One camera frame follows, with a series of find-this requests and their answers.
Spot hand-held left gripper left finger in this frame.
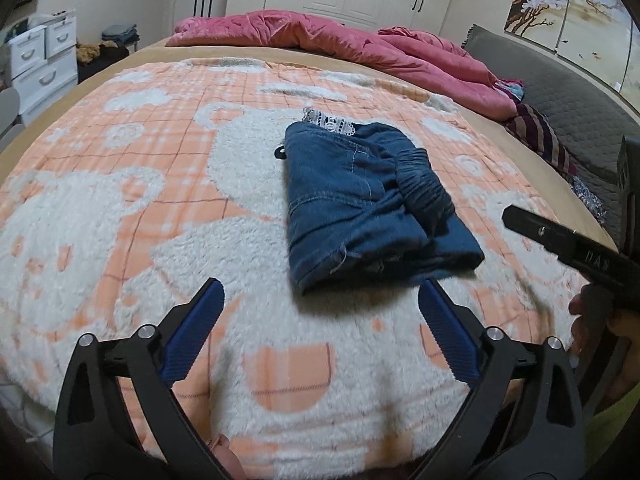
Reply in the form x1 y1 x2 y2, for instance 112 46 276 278
52 277 226 480

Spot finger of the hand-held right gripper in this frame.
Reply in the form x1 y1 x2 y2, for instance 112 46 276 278
501 203 577 262

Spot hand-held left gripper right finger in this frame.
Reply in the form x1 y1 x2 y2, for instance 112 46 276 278
415 276 586 480

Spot blue denim pants with lace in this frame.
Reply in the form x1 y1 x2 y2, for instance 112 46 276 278
275 108 486 296

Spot person's right hand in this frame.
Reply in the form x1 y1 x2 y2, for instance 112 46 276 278
569 291 593 367

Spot person's left hand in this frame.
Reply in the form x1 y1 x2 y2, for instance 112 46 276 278
207 432 248 480

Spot orange and white bedsheet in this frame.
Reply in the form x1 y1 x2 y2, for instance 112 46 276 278
0 35 618 251

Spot blue floral cloth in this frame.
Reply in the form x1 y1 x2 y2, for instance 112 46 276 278
570 175 608 226

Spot dark striped cloth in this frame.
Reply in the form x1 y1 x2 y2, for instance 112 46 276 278
504 102 578 177

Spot teal cloth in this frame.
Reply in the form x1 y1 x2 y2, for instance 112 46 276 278
495 79 526 103

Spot peach bear print blanket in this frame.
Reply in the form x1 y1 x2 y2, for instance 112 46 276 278
0 57 601 466

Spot grey quilted headboard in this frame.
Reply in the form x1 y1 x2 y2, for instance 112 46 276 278
462 24 640 211

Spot person's yellow-green clothing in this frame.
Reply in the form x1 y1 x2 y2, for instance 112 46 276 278
582 395 640 466

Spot pink quilt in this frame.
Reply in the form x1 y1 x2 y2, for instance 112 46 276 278
165 9 518 121

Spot grey chair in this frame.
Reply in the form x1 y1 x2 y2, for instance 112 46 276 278
0 87 23 146

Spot brown plush toy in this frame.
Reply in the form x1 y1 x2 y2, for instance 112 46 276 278
76 42 108 65

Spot folded clothes stack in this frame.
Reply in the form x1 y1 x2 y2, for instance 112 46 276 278
101 22 138 43

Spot white drawer unit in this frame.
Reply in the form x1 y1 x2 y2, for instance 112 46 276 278
5 10 79 126

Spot flower tree wall picture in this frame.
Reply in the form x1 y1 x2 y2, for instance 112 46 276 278
504 0 636 93

